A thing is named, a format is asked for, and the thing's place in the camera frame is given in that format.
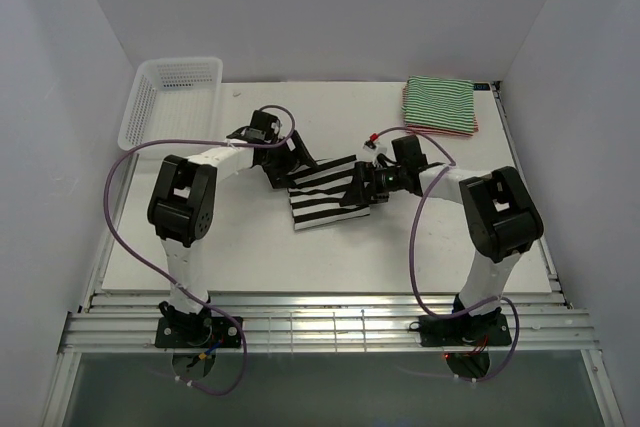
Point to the black white striped tank top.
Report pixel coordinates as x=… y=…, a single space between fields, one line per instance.
x=315 y=194

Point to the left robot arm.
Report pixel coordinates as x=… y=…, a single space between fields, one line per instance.
x=181 y=210

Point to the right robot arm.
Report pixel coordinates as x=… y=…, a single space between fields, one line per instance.
x=502 y=221

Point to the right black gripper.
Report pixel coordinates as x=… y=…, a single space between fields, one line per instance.
x=357 y=194

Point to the green striped tank top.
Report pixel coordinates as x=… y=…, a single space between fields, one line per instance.
x=440 y=104

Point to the red striped tank top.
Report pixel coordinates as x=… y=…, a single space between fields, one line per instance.
x=440 y=131

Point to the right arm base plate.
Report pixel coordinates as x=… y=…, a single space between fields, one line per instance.
x=462 y=331

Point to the aluminium rail frame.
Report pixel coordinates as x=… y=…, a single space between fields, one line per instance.
x=354 y=286

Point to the blue table label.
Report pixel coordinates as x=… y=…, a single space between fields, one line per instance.
x=481 y=86

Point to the white plastic basket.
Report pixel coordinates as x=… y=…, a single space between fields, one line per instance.
x=172 y=98

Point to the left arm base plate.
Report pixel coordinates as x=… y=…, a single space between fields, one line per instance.
x=201 y=335

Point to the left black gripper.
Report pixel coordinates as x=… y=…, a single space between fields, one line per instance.
x=294 y=160

